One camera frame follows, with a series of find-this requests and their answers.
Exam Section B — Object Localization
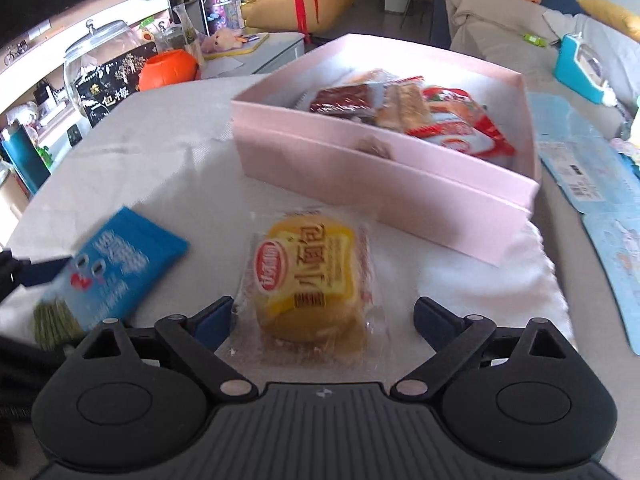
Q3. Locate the wafer biscuit pack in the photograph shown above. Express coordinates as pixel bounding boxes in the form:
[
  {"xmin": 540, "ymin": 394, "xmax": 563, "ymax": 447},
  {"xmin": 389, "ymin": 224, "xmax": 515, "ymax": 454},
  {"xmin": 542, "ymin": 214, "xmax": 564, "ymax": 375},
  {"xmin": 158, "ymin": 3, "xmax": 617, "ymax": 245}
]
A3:
[{"xmin": 374, "ymin": 77, "xmax": 435, "ymax": 134}]

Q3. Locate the grey covered sofa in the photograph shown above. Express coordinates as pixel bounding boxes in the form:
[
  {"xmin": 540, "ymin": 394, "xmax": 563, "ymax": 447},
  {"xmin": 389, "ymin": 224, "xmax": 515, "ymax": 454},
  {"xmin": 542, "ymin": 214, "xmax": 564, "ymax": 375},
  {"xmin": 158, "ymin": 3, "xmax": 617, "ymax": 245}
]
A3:
[{"xmin": 444, "ymin": 0, "xmax": 639, "ymax": 139}]

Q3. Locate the yellow pillow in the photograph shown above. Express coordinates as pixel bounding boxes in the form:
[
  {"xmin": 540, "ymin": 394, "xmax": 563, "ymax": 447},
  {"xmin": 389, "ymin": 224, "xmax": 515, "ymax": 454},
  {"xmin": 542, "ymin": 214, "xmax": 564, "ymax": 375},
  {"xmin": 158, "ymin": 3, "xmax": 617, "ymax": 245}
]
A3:
[{"xmin": 576, "ymin": 0, "xmax": 640, "ymax": 42}]

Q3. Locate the blue green-bean snack bag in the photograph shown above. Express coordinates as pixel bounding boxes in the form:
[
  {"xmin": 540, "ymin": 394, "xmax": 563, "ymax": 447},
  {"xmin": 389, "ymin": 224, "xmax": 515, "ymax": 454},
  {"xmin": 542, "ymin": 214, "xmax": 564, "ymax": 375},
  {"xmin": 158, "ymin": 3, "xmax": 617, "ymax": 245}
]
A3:
[{"xmin": 32, "ymin": 207, "xmax": 190, "ymax": 351}]

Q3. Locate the red snack packet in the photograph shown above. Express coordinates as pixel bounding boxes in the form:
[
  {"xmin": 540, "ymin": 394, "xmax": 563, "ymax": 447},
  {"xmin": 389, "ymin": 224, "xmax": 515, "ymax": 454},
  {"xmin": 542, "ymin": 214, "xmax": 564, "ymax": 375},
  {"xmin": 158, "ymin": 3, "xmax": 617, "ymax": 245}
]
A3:
[{"xmin": 308, "ymin": 84, "xmax": 384, "ymax": 117}]

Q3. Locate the teal water bottle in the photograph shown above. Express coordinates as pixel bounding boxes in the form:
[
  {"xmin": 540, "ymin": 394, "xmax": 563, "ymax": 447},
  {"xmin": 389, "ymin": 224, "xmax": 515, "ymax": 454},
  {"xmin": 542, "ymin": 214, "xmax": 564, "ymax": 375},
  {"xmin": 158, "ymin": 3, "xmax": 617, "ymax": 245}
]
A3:
[{"xmin": 2, "ymin": 119, "xmax": 50, "ymax": 195}]

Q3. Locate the pink plush toy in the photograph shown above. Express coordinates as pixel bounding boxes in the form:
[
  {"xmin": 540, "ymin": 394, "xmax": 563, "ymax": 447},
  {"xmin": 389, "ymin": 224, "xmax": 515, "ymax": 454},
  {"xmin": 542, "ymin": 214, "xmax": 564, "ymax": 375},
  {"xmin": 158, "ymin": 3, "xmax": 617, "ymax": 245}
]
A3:
[{"xmin": 201, "ymin": 27, "xmax": 246, "ymax": 54}]

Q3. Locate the pink cardboard box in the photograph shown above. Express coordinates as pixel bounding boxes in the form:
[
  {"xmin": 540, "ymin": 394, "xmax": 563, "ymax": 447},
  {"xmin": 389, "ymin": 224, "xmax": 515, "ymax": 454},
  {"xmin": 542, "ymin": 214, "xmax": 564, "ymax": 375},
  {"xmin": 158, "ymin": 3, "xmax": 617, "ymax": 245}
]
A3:
[{"xmin": 231, "ymin": 34, "xmax": 540, "ymax": 264}]

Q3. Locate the glass jar with lid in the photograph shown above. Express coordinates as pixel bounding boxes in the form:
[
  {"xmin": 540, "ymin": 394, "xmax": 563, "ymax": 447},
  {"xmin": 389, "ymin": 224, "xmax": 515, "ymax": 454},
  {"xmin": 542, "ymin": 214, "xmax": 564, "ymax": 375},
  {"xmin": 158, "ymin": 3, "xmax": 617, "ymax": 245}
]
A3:
[{"xmin": 63, "ymin": 20, "xmax": 142, "ymax": 117}]

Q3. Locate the black gift bag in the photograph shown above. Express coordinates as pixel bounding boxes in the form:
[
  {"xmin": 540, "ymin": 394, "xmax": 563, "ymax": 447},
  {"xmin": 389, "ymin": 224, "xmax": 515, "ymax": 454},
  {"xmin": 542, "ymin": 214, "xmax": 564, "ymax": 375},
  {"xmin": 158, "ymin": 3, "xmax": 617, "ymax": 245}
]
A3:
[{"xmin": 74, "ymin": 42, "xmax": 157, "ymax": 127}]

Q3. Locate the yellow armchair with ribbon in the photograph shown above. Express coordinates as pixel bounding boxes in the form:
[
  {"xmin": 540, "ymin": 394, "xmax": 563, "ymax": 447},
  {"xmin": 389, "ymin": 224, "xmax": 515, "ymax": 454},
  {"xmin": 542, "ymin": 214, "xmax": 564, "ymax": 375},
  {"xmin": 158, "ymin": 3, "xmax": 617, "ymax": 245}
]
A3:
[{"xmin": 241, "ymin": 0, "xmax": 354, "ymax": 35}]

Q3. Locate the light blue puzzle mat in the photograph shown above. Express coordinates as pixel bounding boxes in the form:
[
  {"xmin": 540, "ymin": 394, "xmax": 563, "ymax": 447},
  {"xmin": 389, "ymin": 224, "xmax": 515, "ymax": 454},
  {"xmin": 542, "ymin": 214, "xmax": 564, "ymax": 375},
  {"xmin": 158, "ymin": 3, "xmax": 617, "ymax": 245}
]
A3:
[{"xmin": 528, "ymin": 92, "xmax": 639, "ymax": 353}]

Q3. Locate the red roast duck pouch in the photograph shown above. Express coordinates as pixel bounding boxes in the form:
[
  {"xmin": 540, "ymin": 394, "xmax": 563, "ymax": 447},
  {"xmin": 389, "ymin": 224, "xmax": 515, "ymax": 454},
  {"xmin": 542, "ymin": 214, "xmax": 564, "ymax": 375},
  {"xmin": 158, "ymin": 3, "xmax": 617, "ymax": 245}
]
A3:
[{"xmin": 406, "ymin": 86, "xmax": 515, "ymax": 162}]

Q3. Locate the yellow small bread pack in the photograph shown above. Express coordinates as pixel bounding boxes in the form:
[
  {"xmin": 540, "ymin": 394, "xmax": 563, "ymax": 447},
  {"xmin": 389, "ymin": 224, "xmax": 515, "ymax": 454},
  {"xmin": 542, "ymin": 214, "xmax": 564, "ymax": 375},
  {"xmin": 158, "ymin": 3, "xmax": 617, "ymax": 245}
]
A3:
[{"xmin": 227, "ymin": 205, "xmax": 390, "ymax": 370}]

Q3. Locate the orange pumpkin bucket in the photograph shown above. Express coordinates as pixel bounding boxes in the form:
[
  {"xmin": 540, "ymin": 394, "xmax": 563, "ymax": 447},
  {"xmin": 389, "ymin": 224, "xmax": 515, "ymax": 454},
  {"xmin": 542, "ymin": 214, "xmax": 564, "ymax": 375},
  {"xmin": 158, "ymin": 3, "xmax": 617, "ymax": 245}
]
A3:
[{"xmin": 139, "ymin": 50, "xmax": 201, "ymax": 91}]

